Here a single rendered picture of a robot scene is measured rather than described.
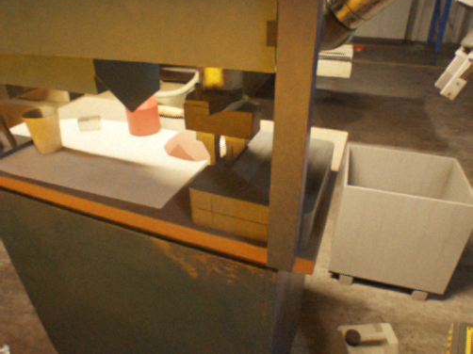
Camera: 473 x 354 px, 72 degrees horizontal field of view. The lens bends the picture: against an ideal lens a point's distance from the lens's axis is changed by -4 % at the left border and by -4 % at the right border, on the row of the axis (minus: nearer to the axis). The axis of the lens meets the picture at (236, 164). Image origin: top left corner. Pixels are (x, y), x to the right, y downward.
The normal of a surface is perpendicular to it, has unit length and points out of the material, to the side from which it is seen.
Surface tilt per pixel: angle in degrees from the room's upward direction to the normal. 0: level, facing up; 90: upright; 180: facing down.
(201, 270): 90
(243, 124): 90
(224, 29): 90
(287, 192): 90
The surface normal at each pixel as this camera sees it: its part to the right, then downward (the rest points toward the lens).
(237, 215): -0.37, 0.46
